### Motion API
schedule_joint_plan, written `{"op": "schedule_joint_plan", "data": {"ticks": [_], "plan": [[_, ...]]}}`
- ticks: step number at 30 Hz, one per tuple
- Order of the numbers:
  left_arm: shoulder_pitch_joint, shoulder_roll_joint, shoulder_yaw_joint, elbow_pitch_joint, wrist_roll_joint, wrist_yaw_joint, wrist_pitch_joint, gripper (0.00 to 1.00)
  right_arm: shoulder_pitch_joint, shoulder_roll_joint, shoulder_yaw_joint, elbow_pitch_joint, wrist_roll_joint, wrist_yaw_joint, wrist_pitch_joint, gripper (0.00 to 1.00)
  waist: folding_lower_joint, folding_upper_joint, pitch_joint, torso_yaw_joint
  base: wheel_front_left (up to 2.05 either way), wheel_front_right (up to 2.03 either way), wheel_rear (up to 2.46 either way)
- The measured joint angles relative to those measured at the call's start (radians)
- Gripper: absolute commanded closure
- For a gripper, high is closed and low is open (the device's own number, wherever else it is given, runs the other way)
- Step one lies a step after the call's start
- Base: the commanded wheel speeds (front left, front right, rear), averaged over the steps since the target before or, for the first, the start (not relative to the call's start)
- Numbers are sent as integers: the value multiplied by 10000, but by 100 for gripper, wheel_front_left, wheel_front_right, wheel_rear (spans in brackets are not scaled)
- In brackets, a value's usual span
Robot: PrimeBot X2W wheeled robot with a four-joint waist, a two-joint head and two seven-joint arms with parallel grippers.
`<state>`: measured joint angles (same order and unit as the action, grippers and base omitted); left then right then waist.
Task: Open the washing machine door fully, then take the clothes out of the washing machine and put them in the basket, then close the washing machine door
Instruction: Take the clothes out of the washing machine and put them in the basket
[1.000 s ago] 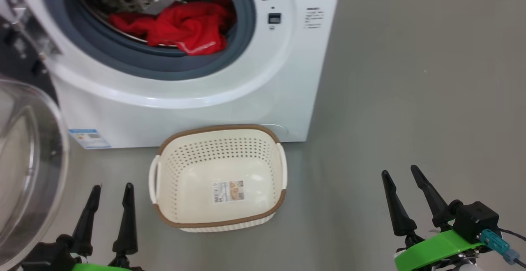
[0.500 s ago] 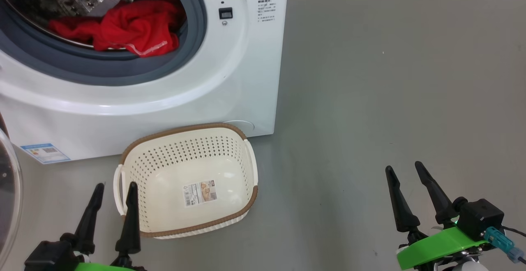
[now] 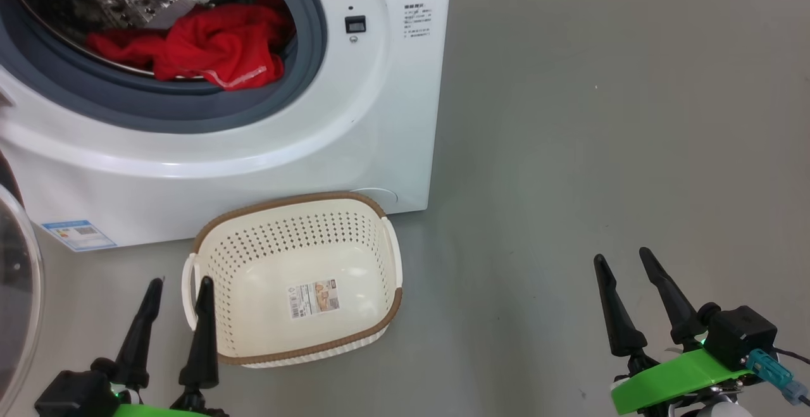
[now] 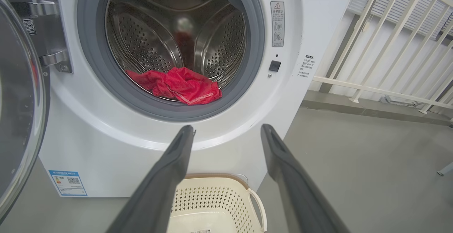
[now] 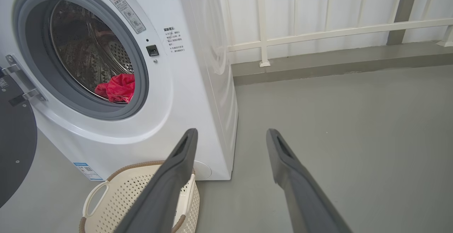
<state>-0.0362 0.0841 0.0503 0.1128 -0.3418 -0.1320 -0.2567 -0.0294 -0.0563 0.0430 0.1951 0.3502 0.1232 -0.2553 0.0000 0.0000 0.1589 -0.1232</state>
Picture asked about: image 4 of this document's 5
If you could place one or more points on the metal door hinge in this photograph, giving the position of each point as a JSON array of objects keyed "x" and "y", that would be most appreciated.
[{"x": 49, "y": 31}]

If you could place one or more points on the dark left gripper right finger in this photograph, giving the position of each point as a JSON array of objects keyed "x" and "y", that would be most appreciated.
[{"x": 300, "y": 190}]

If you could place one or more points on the cream perforated laundry basket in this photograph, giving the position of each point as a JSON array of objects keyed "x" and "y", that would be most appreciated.
[{"x": 212, "y": 204}]

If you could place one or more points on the white furniture leg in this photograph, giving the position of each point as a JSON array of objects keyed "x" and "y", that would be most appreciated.
[{"x": 446, "y": 169}]

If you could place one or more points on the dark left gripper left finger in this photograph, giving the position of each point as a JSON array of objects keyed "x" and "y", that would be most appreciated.
[{"x": 159, "y": 190}]

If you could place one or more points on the stainless steel washing machine drum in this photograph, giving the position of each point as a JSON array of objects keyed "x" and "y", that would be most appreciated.
[{"x": 148, "y": 42}]

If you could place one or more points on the white washing machine body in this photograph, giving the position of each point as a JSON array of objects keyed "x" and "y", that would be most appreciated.
[{"x": 106, "y": 137}]

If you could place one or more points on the white printed label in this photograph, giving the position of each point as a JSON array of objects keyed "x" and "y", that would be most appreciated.
[{"x": 200, "y": 231}]

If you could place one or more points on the small QR code sticker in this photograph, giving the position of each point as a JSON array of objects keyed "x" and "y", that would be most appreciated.
[{"x": 29, "y": 26}]

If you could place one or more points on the grey floor curb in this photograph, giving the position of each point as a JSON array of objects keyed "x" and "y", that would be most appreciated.
[{"x": 354, "y": 107}]

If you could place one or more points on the white railing fence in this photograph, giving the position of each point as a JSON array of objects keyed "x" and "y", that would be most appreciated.
[{"x": 339, "y": 84}]

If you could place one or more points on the round white filter cover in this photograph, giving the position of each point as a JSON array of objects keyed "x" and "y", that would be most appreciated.
[{"x": 242, "y": 178}]

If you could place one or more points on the red garment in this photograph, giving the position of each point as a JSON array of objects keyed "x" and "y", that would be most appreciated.
[{"x": 184, "y": 84}]

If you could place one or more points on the grey warning sticker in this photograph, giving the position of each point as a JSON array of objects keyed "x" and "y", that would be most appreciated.
[{"x": 277, "y": 24}]

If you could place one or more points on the blue energy label sticker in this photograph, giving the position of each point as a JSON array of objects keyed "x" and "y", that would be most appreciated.
[{"x": 68, "y": 183}]

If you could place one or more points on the dark washing machine door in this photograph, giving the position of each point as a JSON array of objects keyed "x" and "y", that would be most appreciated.
[{"x": 17, "y": 120}]

